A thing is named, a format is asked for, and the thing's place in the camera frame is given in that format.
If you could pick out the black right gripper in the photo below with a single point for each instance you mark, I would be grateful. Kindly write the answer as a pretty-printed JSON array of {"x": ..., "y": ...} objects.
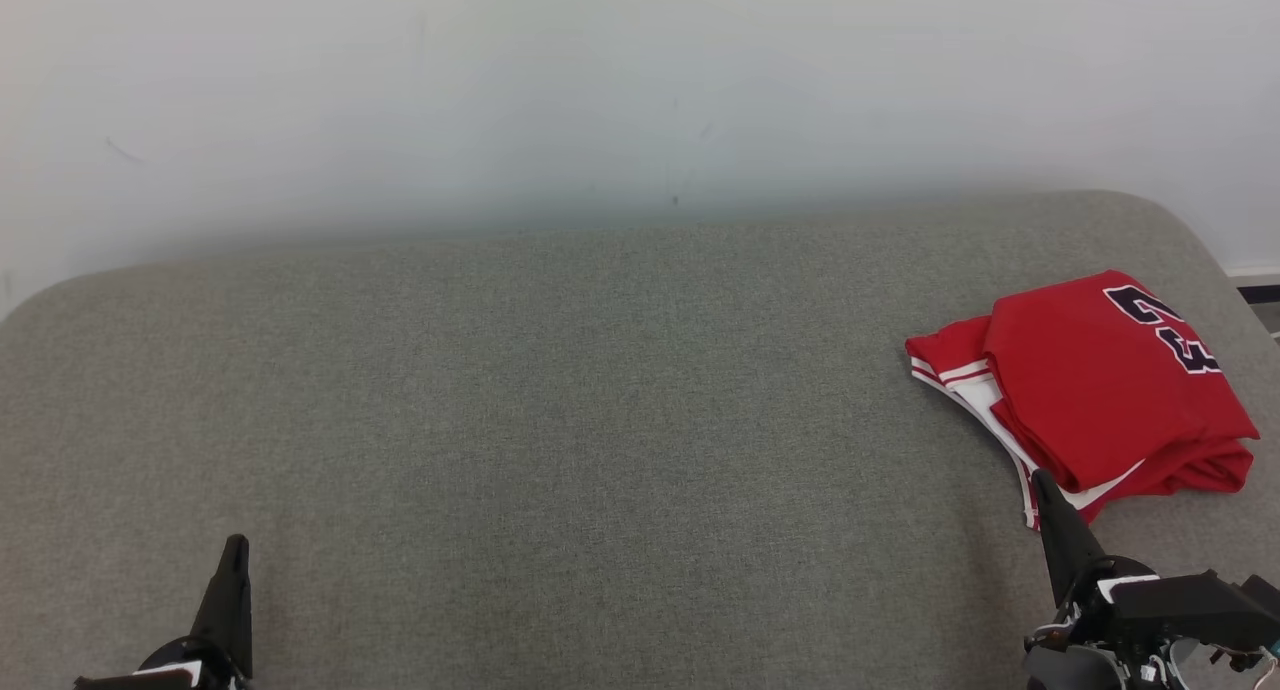
[{"x": 1180, "y": 605}]

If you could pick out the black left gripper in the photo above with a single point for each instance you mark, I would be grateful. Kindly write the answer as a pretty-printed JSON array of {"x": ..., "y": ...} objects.
[{"x": 190, "y": 670}]

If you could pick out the red shirt with white sleeves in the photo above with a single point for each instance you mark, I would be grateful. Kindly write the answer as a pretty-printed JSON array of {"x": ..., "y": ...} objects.
[{"x": 1090, "y": 390}]

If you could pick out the red shorts with white trim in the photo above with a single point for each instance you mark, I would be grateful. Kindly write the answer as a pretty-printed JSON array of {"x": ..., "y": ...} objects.
[{"x": 1210, "y": 468}]

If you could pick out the grey fabric sofa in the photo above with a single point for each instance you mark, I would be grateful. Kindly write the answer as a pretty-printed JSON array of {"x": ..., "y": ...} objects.
[{"x": 560, "y": 420}]

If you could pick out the white wall baseboard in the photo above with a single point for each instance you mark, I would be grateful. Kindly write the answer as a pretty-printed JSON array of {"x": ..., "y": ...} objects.
[{"x": 1255, "y": 272}]

